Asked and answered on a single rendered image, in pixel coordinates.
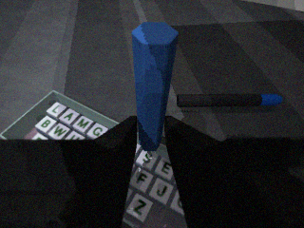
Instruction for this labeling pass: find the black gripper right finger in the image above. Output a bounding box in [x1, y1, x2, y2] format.
[164, 116, 304, 228]

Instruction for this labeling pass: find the grey keypad with white keys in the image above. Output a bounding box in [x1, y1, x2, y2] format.
[0, 90, 187, 228]

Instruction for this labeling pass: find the black pen with blue tip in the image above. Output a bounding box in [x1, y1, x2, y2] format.
[177, 93, 283, 106]

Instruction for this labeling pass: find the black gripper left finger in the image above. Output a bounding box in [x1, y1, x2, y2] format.
[0, 116, 138, 228]

